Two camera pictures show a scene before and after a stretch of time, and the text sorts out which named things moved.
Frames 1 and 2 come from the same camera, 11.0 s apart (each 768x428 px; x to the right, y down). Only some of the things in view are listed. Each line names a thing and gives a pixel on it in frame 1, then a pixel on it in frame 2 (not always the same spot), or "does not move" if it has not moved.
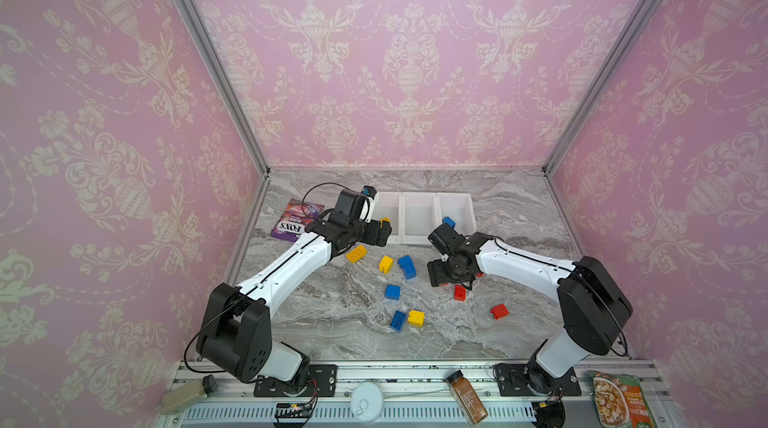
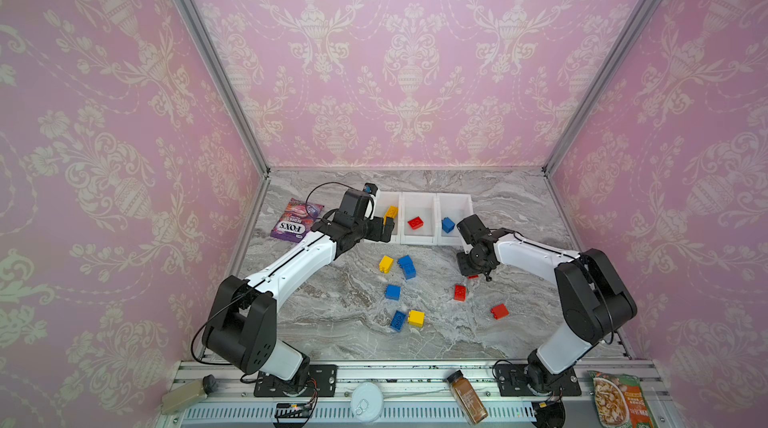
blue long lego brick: (408, 267) does not move
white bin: (459, 208) does not move
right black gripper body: (444, 271) -> (475, 263)
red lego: (460, 293) does not move
